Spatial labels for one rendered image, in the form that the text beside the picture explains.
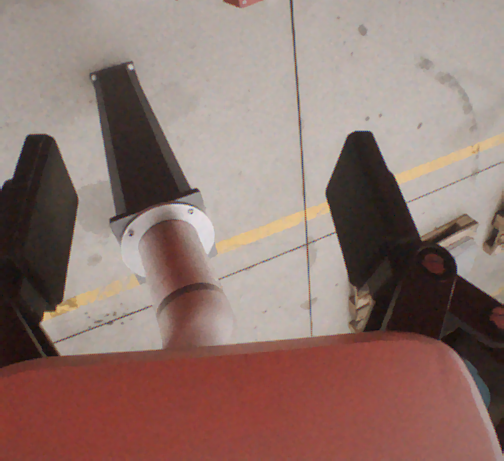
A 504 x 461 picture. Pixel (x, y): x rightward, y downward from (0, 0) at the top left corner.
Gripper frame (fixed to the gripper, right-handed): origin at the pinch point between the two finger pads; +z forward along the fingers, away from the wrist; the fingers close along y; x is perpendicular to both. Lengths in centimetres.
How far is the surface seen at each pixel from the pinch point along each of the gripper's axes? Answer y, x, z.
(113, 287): -46, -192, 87
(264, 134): 36, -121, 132
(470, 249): 218, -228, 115
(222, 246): 16, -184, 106
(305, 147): 60, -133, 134
